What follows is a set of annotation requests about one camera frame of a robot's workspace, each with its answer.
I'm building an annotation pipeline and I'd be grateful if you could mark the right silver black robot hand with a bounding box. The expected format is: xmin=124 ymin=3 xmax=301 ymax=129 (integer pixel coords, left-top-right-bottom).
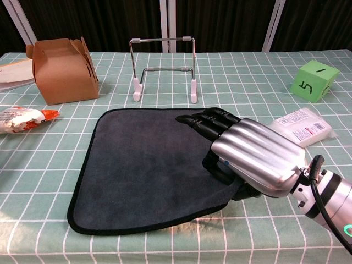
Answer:
xmin=175 ymin=107 xmax=310 ymax=201

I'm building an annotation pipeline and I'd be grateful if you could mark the dark blue-grey cloth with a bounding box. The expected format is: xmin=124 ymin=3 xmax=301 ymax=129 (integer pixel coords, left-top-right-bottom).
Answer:
xmin=67 ymin=108 xmax=243 ymax=236

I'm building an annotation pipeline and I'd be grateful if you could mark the white tissue pack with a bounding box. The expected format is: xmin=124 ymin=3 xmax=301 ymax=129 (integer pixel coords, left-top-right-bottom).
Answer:
xmin=266 ymin=107 xmax=338 ymax=149

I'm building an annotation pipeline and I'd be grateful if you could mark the green numbered foam cube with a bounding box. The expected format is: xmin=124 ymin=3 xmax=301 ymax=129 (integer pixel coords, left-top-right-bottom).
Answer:
xmin=290 ymin=60 xmax=340 ymax=104

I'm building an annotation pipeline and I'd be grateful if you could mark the green checked tablecloth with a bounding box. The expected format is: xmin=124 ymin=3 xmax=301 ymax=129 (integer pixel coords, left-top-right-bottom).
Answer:
xmin=0 ymin=48 xmax=352 ymax=264

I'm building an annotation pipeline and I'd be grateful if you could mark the black pleated curtain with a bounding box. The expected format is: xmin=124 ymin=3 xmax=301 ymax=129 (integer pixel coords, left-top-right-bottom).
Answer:
xmin=0 ymin=0 xmax=352 ymax=54

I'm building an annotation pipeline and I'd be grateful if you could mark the brown cardboard gable box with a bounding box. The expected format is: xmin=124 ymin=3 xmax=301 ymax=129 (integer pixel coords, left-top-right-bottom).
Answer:
xmin=26 ymin=37 xmax=100 ymax=106

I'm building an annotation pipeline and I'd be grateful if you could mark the orange white snack bag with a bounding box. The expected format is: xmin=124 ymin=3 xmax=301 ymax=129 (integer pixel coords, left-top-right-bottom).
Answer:
xmin=0 ymin=106 xmax=61 ymax=135

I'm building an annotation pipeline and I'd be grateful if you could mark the white frame post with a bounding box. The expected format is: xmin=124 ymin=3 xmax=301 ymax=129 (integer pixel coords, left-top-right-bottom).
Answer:
xmin=261 ymin=0 xmax=287 ymax=53
xmin=159 ymin=0 xmax=177 ymax=53
xmin=4 ymin=0 xmax=38 ymax=47

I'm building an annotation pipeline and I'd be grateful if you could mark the metal wire stand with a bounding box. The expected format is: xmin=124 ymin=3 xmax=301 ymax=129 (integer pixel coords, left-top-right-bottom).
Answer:
xmin=129 ymin=36 xmax=198 ymax=104

